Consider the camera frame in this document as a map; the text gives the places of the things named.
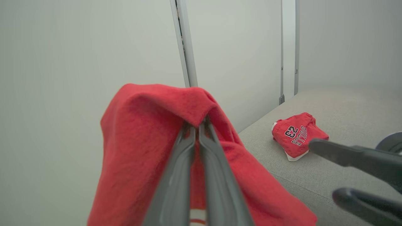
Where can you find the grey partition frame post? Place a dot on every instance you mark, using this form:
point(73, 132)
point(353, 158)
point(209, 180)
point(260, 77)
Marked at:
point(188, 47)

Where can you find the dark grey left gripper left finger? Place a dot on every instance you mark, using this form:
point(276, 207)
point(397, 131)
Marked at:
point(176, 182)

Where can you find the grey right arm gripper body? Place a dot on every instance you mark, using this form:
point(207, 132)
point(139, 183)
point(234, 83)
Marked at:
point(392, 142)

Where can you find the red cloth garment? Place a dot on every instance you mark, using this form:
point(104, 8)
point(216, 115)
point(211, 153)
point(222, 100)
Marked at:
point(141, 131)

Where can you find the white and grey partition post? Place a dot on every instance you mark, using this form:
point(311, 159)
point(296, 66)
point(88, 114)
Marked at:
point(289, 47)

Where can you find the red Bulls jersey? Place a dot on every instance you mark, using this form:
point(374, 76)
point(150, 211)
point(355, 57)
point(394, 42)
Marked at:
point(309, 124)

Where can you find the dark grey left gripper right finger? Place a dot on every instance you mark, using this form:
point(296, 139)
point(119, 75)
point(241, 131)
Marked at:
point(220, 188)

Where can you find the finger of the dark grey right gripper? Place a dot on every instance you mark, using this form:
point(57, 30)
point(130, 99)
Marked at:
point(361, 157)
point(370, 207)

